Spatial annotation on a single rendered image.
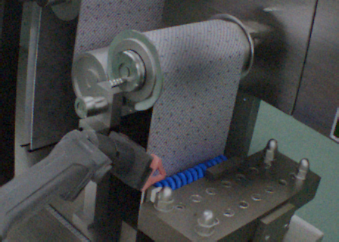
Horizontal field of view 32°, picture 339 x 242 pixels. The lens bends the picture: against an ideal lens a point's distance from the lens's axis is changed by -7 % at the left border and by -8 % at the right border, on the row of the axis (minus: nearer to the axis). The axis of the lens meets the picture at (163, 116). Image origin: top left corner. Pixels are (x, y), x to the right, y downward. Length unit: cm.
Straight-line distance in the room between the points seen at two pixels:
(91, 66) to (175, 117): 20
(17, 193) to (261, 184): 66
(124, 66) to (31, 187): 41
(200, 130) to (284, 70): 23
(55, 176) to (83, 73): 45
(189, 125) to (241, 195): 17
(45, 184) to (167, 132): 42
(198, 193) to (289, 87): 30
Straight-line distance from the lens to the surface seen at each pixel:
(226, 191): 123
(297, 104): 131
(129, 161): 108
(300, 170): 132
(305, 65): 128
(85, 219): 128
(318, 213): 313
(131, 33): 111
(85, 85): 125
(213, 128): 127
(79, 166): 89
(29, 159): 148
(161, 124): 114
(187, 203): 117
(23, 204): 74
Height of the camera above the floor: 170
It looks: 28 degrees down
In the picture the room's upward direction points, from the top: 9 degrees clockwise
